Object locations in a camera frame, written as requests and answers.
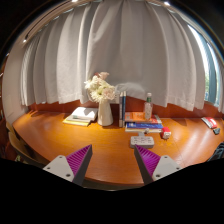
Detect white curtain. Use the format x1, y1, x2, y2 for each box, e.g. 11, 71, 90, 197
19, 0, 224, 114

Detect clear green-label drink bottle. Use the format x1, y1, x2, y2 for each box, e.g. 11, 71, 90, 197
143, 92, 155, 122

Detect white and yellow book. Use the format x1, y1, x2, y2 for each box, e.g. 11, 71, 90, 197
62, 106, 99, 128

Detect upright blue book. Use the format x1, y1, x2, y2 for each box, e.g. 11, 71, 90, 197
118, 90, 128, 129

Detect white flower bouquet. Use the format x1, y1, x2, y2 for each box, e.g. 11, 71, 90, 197
83, 71, 117, 105

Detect red and white charger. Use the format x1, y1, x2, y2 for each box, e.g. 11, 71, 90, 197
160, 126, 173, 141

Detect grey power strip cable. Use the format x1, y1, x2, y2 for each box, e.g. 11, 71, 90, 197
137, 127, 151, 138

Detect white vase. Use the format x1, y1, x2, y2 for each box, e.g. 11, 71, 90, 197
96, 98, 115, 128

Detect light grey power strip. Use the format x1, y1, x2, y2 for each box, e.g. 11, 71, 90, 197
129, 134, 156, 150

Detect ceiling spot lights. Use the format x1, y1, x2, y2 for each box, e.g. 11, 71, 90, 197
0, 0, 173, 78

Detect red and white book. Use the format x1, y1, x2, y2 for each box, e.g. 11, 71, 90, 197
200, 116, 219, 130

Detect window with blue frame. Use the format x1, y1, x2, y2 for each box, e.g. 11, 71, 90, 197
187, 22, 224, 107

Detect flat blue book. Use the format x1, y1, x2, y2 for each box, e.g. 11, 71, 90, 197
125, 121, 165, 131

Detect black chair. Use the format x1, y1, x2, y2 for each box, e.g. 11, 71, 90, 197
206, 141, 224, 163

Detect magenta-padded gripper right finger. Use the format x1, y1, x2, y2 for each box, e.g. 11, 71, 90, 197
133, 144, 183, 186

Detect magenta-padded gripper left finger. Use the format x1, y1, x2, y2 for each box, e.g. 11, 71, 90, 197
42, 143, 94, 187

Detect orange book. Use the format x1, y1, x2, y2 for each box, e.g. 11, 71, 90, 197
124, 111, 156, 125

